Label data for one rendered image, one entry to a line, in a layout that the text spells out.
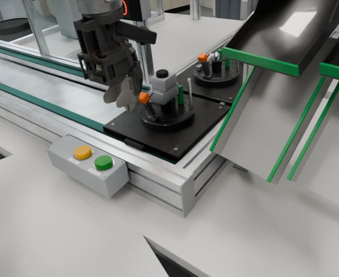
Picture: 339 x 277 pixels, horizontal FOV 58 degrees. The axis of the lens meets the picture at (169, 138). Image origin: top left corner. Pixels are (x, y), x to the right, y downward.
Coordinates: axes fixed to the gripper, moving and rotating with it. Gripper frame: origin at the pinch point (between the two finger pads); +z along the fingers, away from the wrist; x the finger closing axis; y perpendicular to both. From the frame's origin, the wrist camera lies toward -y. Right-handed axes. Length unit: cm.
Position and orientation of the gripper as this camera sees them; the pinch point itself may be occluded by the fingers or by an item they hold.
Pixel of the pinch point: (131, 104)
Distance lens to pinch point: 66.4
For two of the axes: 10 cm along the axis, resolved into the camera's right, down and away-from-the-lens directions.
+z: 1.1, 7.9, 6.1
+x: 8.0, 3.0, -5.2
